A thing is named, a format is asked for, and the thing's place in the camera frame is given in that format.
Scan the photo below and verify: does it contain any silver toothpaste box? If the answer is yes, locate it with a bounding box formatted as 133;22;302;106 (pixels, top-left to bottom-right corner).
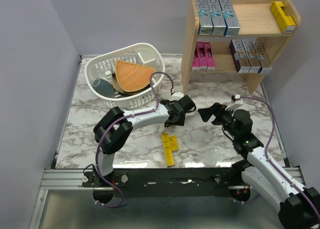
241;39;261;74

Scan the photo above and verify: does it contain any pink toothpaste box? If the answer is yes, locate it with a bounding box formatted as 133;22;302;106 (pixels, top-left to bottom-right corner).
196;42;208;71
191;50;200;72
203;42;216;72

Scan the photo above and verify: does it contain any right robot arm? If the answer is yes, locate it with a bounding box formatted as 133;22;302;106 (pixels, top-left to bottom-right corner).
198;102;320;229

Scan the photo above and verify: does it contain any yellow toothpaste box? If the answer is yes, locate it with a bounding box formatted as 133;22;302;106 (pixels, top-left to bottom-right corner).
161;133;175;167
168;135;179;152
270;1;296;34

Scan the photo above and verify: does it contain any dark teal cup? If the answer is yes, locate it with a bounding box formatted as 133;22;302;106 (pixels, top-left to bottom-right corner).
92;78;116;98

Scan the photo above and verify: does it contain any wooden two-tier shelf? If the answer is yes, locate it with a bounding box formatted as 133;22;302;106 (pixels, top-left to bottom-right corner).
181;0;302;93

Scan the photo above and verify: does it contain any white plastic basket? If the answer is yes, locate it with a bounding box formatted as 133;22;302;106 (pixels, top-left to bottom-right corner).
84;42;165;110

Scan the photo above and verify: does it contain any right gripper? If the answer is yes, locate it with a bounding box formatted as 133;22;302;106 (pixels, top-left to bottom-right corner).
198;101;238;139

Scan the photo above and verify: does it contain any metallic blue toothpaste box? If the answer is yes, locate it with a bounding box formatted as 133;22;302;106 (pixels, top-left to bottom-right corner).
207;0;227;36
218;0;241;37

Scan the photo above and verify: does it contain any black base bar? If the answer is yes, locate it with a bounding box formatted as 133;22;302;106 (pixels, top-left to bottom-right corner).
82;167;253;201

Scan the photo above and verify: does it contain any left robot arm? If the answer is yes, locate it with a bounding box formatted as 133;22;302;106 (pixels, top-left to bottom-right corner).
93;95;197;187

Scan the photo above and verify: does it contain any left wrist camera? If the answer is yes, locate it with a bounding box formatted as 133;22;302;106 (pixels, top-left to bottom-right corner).
171;91;185;100

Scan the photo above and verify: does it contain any blue green toothpaste box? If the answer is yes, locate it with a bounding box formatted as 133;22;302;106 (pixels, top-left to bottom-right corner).
195;0;214;36

